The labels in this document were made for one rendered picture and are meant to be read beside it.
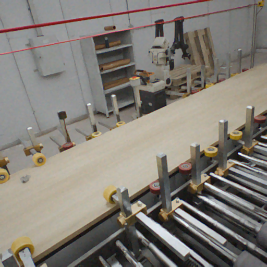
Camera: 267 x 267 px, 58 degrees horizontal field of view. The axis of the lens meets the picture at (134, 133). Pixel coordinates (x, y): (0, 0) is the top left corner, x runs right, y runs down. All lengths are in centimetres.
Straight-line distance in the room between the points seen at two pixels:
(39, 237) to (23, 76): 360
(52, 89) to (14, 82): 66
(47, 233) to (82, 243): 19
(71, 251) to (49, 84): 372
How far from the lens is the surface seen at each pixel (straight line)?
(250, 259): 111
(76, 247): 135
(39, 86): 467
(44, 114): 477
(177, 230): 136
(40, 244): 124
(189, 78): 281
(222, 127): 142
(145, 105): 383
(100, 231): 137
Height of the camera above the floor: 173
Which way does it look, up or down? 26 degrees down
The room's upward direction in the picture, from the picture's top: 9 degrees counter-clockwise
